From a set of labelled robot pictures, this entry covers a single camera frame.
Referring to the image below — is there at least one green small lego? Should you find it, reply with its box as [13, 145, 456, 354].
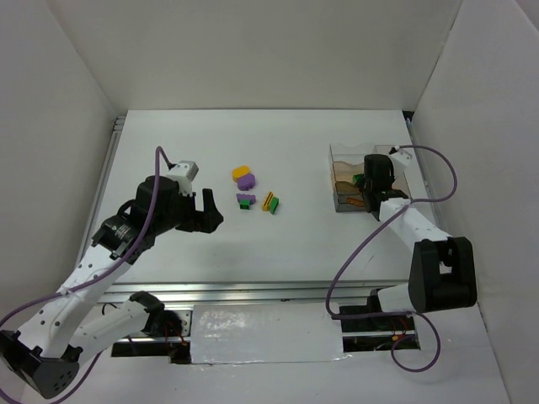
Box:
[239, 199, 250, 210]

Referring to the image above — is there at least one brown lego brick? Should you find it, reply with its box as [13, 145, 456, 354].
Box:
[347, 198, 364, 207]

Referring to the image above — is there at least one purple small lego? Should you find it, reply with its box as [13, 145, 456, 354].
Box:
[236, 194, 256, 205]

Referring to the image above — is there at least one yellow black striped lego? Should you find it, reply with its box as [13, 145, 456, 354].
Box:
[262, 191, 274, 211]

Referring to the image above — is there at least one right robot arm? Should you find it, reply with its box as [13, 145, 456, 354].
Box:
[359, 151, 478, 313]

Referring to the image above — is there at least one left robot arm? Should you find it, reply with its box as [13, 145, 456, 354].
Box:
[1, 176, 223, 399]

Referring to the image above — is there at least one clear tall side bin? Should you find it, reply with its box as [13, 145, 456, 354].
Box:
[375, 145, 411, 196]

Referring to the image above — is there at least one purple rounded block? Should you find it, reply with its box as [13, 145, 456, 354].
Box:
[237, 173, 256, 191]

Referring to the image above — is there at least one yellow rounded block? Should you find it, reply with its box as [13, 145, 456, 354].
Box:
[232, 165, 250, 183]

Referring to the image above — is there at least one silver tape sheet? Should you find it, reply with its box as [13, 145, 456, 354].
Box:
[190, 303, 344, 364]

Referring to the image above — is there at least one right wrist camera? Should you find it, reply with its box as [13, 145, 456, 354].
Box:
[388, 146, 414, 177]

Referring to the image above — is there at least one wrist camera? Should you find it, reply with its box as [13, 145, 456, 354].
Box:
[166, 161, 199, 196]
[388, 146, 414, 177]

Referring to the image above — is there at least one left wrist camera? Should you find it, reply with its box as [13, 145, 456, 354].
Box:
[166, 161, 199, 196]

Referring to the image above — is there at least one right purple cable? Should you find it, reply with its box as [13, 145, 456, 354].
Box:
[326, 145, 458, 374]

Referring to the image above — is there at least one aluminium front rail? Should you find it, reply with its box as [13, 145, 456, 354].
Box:
[96, 280, 414, 304]

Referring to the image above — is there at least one aluminium rail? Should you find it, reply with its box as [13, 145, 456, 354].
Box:
[77, 115, 126, 259]
[96, 280, 414, 304]

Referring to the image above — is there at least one left aluminium rail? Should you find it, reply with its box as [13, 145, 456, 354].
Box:
[77, 115, 126, 259]

